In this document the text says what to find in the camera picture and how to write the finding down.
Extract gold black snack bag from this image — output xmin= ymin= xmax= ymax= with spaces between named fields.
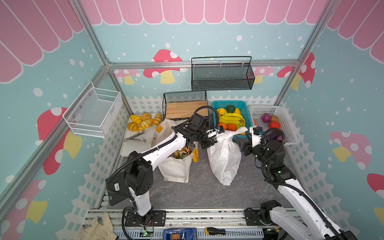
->
xmin=173 ymin=147 xmax=191 ymax=159

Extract white plastic grocery bag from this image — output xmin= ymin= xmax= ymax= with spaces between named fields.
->
xmin=207 ymin=127 xmax=248 ymax=186

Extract white canvas tote bag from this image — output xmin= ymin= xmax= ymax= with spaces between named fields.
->
xmin=152 ymin=119 xmax=199 ymax=183

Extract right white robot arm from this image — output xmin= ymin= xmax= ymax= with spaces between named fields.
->
xmin=236 ymin=126 xmax=357 ymax=240

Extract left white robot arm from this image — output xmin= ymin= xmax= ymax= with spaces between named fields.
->
xmin=106 ymin=107 xmax=224 ymax=217

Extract red tomato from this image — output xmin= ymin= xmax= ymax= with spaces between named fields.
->
xmin=269 ymin=121 xmax=281 ymax=129

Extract orange fruit left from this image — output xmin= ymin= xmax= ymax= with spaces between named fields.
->
xmin=219 ymin=123 xmax=228 ymax=130

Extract orange fruit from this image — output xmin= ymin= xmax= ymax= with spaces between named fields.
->
xmin=219 ymin=123 xmax=228 ymax=130
xmin=227 ymin=124 xmax=238 ymax=132

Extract yellow lemon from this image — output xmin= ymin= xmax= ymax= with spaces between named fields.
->
xmin=217 ymin=108 xmax=227 ymax=116

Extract brown potato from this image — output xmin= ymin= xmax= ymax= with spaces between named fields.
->
xmin=271 ymin=115 xmax=279 ymax=122

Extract teal plastic fruit basket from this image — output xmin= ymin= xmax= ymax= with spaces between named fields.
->
xmin=212 ymin=100 xmax=253 ymax=139

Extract purple onion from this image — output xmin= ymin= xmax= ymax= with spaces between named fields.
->
xmin=261 ymin=113 xmax=271 ymax=123

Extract yellow banana bunch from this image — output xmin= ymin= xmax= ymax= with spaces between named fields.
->
xmin=219 ymin=113 xmax=246 ymax=128

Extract orange fruit right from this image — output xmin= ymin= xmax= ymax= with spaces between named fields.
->
xmin=227 ymin=124 xmax=238 ymax=132

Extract green avocado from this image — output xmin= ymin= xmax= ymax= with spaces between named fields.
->
xmin=226 ymin=105 xmax=236 ymax=113

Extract white plastic vegetable basket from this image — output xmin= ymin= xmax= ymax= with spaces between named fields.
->
xmin=249 ymin=105 xmax=299 ymax=146

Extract striped bread roll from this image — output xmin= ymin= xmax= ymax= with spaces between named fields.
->
xmin=130 ymin=115 xmax=142 ymax=125

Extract metal tongs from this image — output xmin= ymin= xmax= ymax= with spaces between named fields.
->
xmin=124 ymin=131 xmax=147 ymax=142

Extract blue electronics box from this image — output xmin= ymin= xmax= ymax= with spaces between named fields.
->
xmin=163 ymin=228 xmax=198 ymax=240

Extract beige cloth rag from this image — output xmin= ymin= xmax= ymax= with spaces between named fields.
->
xmin=77 ymin=213 xmax=118 ymax=240

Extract black wire snack shelf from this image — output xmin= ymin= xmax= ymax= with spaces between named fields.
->
xmin=163 ymin=91 xmax=208 ymax=120

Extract black mesh wall basket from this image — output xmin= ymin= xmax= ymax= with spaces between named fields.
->
xmin=191 ymin=56 xmax=256 ymax=92

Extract black handled screwdriver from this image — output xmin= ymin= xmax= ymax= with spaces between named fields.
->
xmin=205 ymin=226 xmax=256 ymax=236

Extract white wire wall basket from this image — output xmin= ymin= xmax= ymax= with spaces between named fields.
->
xmin=63 ymin=82 xmax=123 ymax=138

